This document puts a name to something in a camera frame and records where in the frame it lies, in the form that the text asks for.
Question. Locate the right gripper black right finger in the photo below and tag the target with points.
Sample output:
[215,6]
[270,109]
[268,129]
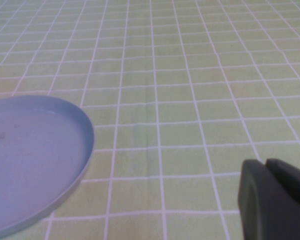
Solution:
[292,177]

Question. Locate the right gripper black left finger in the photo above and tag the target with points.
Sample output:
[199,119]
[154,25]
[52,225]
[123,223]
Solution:
[265,212]

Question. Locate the blue round plate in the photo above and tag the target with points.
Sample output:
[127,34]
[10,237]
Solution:
[27,162]

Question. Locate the green checked tablecloth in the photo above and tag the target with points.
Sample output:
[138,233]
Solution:
[190,100]

